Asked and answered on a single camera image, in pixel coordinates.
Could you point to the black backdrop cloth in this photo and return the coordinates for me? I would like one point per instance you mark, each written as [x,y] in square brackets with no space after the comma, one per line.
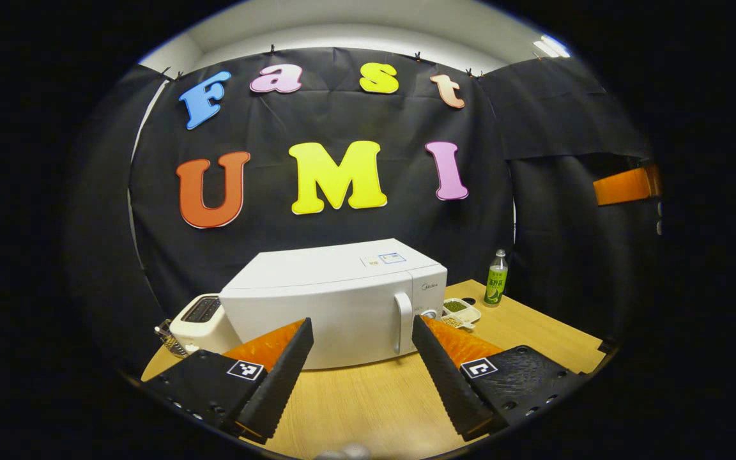
[342,115]

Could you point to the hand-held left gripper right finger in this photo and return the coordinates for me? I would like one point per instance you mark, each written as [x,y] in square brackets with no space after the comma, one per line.
[448,383]

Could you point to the divided dish of beans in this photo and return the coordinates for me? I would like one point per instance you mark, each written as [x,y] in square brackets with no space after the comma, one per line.
[460,313]

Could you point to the white toaster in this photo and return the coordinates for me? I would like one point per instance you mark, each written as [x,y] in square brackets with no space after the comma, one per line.
[205,329]

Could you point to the white microwave oven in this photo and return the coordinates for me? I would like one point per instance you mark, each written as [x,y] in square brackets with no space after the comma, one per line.
[329,300]

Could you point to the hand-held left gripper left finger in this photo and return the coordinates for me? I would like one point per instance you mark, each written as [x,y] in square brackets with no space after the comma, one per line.
[278,383]

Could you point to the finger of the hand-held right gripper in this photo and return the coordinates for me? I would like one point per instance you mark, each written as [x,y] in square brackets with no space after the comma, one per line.
[623,186]

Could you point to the green drink bottle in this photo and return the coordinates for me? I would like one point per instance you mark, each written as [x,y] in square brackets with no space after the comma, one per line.
[496,284]

